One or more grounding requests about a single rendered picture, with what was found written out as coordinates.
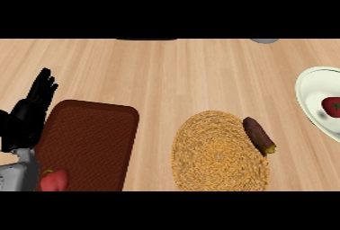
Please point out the grey rounded object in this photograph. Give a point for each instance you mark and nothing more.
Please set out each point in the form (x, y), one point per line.
(265, 40)

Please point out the white bowl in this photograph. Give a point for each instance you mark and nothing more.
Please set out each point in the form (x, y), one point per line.
(321, 99)

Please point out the dark red rectangular placemat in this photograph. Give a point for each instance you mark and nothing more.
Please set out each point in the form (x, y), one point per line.
(91, 143)

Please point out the round woven straw placemat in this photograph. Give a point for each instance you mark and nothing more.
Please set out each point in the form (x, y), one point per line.
(219, 154)

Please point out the red apple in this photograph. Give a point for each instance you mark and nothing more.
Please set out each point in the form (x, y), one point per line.
(55, 181)

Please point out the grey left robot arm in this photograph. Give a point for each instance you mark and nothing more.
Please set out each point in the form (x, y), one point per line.
(18, 173)

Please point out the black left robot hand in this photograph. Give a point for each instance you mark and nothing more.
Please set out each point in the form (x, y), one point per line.
(27, 115)

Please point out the dark brown sweet potato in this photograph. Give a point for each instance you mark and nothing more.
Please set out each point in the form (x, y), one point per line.
(258, 135)

